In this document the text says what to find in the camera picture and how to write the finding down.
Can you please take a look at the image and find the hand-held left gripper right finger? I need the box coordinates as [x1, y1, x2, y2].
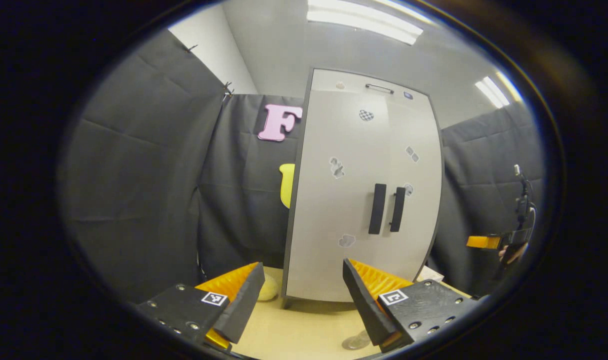
[342, 258, 477, 353]

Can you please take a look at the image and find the small ceiling light panel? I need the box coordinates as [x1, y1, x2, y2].
[475, 72, 522, 109]

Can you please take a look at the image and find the grey cabinet drawer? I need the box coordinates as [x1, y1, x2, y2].
[311, 69, 430, 99]

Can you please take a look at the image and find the black door handle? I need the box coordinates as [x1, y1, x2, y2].
[368, 183, 387, 235]
[389, 187, 406, 233]

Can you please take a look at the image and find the grey cabinet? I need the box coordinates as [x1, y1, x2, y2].
[282, 67, 444, 308]

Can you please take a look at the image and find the yellow fluffy sponge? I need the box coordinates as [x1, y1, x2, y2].
[257, 274, 279, 302]

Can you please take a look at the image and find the long ceiling light panel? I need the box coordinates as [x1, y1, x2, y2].
[306, 0, 424, 46]

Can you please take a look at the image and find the grey cabinet door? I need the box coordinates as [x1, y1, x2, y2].
[384, 92, 442, 282]
[285, 90, 390, 302]

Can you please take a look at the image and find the black backdrop cloth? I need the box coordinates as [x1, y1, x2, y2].
[59, 30, 547, 303]

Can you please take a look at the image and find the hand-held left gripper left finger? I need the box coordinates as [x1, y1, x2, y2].
[136, 261, 266, 352]

